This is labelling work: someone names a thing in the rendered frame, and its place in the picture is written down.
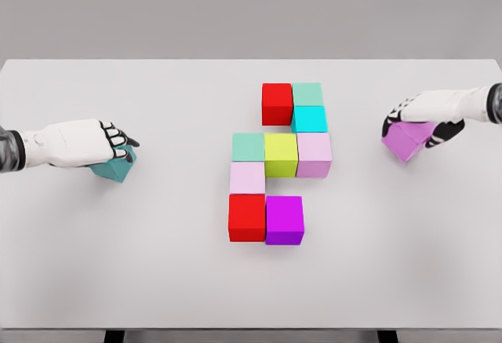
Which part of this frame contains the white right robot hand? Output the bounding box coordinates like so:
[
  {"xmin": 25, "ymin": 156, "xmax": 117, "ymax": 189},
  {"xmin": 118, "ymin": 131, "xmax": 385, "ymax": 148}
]
[{"xmin": 381, "ymin": 90, "xmax": 466, "ymax": 149}]

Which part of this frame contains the mint green cube block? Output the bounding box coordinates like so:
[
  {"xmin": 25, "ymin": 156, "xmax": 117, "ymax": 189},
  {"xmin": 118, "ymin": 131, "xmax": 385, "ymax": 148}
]
[
  {"xmin": 291, "ymin": 82, "xmax": 325, "ymax": 108},
  {"xmin": 231, "ymin": 132, "xmax": 266, "ymax": 162}
]

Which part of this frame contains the magenta cube block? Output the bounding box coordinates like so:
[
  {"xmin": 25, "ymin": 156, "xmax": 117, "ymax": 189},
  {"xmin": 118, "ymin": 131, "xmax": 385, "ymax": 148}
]
[{"xmin": 264, "ymin": 195, "xmax": 305, "ymax": 246}]

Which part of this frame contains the cyan cube block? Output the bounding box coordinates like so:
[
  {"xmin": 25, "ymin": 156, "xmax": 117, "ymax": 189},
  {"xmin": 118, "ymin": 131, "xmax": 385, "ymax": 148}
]
[{"xmin": 290, "ymin": 105, "xmax": 329, "ymax": 133}]

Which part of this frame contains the teal cube block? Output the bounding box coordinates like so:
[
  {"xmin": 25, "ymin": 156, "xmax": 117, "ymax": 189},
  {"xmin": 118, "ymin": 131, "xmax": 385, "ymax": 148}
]
[{"xmin": 89, "ymin": 147, "xmax": 138, "ymax": 184}]

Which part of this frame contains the red cube block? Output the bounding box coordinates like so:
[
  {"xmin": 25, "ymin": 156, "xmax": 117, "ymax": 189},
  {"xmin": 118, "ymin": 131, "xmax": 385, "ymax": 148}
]
[
  {"xmin": 261, "ymin": 82, "xmax": 294, "ymax": 126},
  {"xmin": 227, "ymin": 194, "xmax": 267, "ymax": 243}
]

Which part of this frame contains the orchid purple cube block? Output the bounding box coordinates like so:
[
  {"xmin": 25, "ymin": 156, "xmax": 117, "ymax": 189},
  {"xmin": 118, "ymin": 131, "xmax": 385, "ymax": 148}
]
[{"xmin": 380, "ymin": 121, "xmax": 438, "ymax": 163}]

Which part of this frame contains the yellow-green cube block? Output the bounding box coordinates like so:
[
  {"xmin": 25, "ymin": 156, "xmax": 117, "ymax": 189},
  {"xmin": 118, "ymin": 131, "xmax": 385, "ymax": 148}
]
[{"xmin": 264, "ymin": 133, "xmax": 299, "ymax": 179}]

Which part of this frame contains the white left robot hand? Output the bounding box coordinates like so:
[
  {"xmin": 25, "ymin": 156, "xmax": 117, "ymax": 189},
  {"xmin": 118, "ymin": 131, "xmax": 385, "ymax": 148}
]
[{"xmin": 45, "ymin": 118, "xmax": 140, "ymax": 169}]

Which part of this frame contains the pale pink cube block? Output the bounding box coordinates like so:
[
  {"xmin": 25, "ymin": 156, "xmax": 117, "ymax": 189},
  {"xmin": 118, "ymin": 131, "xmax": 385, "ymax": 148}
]
[
  {"xmin": 229, "ymin": 161, "xmax": 267, "ymax": 196},
  {"xmin": 295, "ymin": 132, "xmax": 333, "ymax": 180}
]

